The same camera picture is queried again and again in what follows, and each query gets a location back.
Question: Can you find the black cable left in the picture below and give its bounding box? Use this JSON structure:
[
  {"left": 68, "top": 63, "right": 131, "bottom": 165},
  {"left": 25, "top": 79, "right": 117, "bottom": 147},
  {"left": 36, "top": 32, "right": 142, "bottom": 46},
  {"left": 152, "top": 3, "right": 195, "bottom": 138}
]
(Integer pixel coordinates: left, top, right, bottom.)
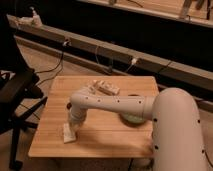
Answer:
[{"left": 34, "top": 39, "right": 72, "bottom": 86}]

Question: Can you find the green ceramic bowl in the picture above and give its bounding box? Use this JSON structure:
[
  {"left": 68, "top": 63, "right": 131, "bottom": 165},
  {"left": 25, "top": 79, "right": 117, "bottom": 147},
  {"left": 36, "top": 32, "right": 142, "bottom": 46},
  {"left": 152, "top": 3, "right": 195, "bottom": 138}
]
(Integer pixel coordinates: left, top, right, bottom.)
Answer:
[{"left": 119, "top": 94, "right": 148, "bottom": 126}]

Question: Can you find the white spray bottle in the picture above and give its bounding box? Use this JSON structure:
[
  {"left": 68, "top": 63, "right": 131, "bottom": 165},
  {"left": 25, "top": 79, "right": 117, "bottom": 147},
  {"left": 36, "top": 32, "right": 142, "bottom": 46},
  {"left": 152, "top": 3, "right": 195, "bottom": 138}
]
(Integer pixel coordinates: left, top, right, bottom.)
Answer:
[{"left": 17, "top": 6, "right": 44, "bottom": 28}]

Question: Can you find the black office chair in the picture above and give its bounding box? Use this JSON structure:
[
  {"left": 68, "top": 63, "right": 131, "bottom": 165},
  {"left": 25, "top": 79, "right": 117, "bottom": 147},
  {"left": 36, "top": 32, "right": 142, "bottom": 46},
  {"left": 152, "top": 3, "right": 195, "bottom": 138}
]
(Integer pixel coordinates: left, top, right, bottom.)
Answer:
[{"left": 0, "top": 12, "right": 47, "bottom": 171}]

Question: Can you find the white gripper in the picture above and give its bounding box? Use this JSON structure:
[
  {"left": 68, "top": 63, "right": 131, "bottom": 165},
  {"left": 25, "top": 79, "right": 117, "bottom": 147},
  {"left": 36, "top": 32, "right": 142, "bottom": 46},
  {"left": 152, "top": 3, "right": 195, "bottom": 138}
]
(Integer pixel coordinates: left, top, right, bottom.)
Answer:
[{"left": 68, "top": 115, "right": 86, "bottom": 138}]

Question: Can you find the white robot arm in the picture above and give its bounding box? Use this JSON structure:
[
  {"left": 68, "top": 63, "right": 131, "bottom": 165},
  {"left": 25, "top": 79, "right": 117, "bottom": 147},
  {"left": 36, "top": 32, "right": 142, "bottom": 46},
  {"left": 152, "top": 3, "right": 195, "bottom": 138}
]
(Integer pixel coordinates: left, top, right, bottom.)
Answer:
[{"left": 69, "top": 87, "right": 208, "bottom": 171}]

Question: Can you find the wooden table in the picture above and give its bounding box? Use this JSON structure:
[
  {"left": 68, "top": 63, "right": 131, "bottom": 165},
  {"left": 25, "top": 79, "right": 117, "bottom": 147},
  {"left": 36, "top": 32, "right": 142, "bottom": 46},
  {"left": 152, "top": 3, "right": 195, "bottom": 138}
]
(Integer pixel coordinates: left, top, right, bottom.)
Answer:
[{"left": 29, "top": 76, "right": 152, "bottom": 158}]

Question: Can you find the black rectangular block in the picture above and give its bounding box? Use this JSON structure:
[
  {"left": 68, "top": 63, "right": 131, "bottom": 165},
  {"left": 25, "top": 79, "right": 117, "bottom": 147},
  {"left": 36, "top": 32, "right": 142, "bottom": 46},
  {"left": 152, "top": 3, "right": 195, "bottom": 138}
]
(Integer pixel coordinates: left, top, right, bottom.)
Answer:
[{"left": 66, "top": 103, "right": 72, "bottom": 110}]

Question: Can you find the white hanging cable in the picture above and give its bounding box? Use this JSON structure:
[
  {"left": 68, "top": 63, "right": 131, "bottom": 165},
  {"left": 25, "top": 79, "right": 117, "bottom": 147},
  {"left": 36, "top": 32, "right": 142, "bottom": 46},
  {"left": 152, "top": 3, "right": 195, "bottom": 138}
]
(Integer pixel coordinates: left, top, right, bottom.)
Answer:
[{"left": 94, "top": 42, "right": 139, "bottom": 75}]

